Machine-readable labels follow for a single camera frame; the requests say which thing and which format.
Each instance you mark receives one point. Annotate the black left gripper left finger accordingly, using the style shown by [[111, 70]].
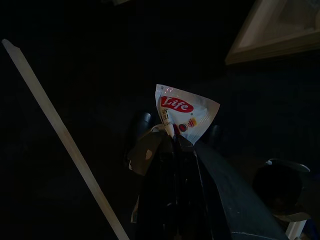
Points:
[[147, 155]]

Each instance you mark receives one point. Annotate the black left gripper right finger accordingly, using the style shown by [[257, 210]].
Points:
[[225, 200]]

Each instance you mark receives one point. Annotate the chilli sauce sachet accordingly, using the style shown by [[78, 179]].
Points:
[[185, 117]]

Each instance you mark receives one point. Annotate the white floor strip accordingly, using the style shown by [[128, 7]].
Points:
[[50, 112]]

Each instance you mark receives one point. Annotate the light wooden table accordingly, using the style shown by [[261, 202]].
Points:
[[275, 37]]

